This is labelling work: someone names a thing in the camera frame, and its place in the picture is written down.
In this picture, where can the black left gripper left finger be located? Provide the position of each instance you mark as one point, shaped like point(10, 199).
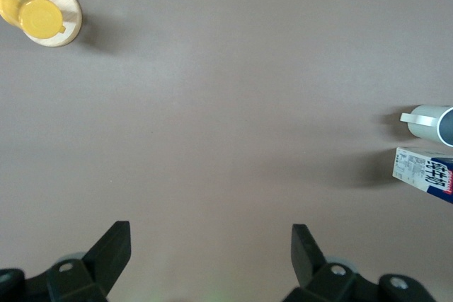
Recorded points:
point(106, 256)

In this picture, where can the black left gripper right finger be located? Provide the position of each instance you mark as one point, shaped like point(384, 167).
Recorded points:
point(308, 263)

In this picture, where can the blue white milk carton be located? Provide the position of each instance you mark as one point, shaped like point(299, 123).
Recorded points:
point(410, 167)

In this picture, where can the yellow plastic cup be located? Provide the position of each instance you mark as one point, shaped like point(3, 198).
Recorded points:
point(39, 19)

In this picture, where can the round wooden cup stand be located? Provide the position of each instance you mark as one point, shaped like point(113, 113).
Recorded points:
point(70, 8)

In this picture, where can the brown table cloth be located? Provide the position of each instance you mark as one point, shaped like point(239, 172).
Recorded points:
point(212, 104)

